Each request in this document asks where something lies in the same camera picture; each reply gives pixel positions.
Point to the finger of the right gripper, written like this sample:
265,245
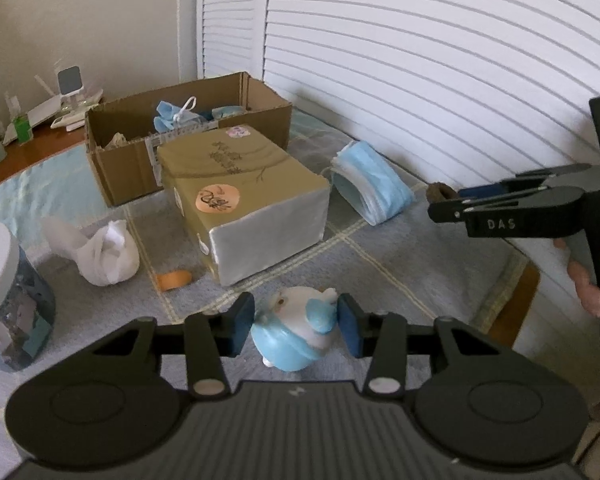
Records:
528,204
521,182

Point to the open brown cardboard box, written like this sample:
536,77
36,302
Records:
117,132

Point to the light blue towel mat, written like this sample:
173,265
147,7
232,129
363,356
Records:
61,186

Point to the person right hand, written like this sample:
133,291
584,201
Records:
587,292

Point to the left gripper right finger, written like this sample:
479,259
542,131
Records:
379,337

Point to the gold closed gift box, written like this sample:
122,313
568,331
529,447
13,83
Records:
247,202

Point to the wooden nightstand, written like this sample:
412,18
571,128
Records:
47,142

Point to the orange soft band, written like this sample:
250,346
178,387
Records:
173,280

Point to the grey checked blanket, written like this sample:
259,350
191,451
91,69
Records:
408,265

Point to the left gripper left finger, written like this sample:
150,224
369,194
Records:
208,339

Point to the green small bottle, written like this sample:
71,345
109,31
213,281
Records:
23,128

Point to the white cloth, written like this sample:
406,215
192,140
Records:
108,257

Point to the stack of blue masks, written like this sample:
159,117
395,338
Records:
369,184

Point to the white lid glass jar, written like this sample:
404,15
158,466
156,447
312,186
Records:
27,306

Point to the white louvered closet door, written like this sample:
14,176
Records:
461,91

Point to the blue white plush toy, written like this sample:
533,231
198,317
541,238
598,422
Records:
295,327

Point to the white grey screen gadget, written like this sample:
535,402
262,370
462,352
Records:
70,81

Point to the white remote control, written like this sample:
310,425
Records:
70,121

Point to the blue cloth with cord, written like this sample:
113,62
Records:
170,117

